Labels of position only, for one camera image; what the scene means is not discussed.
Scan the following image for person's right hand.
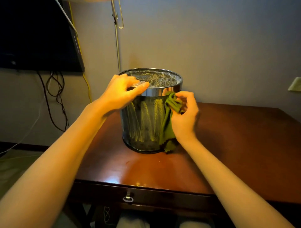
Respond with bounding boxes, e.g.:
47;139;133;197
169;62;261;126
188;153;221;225
170;91;200;141

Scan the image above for person's left hand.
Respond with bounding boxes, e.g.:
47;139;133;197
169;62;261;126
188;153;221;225
98;73;150;116

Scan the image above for green cleaning cloth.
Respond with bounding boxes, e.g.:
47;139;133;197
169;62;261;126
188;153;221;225
159;92;184;153

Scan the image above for black metal trash bin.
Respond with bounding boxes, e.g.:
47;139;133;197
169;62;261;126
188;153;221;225
118;68;184;154

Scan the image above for clear plastic bin liner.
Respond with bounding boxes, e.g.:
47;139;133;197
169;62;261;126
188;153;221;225
122;69;183;88

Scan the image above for person's left forearm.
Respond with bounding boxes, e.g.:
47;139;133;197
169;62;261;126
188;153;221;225
0;101;111;228

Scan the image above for person's right forearm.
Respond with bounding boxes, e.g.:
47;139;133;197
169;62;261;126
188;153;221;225
178;136;296;228

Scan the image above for grey shade metal lamp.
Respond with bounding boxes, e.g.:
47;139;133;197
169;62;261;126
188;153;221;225
110;0;124;73

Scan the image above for brown wooden table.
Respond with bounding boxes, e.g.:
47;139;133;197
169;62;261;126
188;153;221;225
67;102;301;228

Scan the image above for black television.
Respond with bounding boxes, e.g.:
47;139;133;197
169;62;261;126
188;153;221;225
0;0;85;73

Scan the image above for white trousers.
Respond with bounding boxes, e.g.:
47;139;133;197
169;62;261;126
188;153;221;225
116;212;212;228

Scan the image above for black cables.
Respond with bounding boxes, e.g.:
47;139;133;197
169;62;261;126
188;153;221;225
36;71;70;132

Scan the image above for white cable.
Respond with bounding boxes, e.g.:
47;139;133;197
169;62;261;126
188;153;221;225
0;0;78;155

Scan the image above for beige wall switch plate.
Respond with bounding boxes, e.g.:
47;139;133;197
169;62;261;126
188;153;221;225
288;77;301;92

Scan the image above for thin white cord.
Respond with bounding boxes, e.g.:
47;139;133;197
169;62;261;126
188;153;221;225
103;206;111;224

